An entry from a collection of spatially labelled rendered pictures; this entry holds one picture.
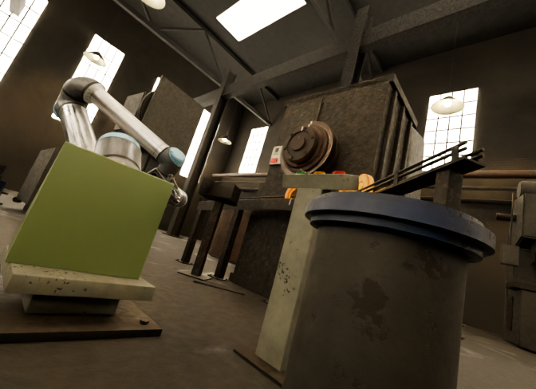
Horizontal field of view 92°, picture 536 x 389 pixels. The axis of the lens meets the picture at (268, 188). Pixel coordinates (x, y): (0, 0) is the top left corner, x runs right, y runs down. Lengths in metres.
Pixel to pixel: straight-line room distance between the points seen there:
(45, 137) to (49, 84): 1.76
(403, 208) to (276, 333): 0.57
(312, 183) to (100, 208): 0.63
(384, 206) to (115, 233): 0.72
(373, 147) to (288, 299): 1.34
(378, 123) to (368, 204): 1.62
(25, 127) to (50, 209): 10.48
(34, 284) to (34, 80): 10.97
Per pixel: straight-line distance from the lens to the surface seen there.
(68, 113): 1.52
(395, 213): 0.41
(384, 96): 2.13
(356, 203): 0.42
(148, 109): 4.11
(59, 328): 0.80
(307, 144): 1.90
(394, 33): 6.44
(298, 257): 0.82
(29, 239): 0.85
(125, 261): 0.90
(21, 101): 11.43
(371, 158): 1.89
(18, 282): 0.78
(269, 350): 0.87
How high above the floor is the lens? 0.30
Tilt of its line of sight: 14 degrees up
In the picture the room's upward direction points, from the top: 16 degrees clockwise
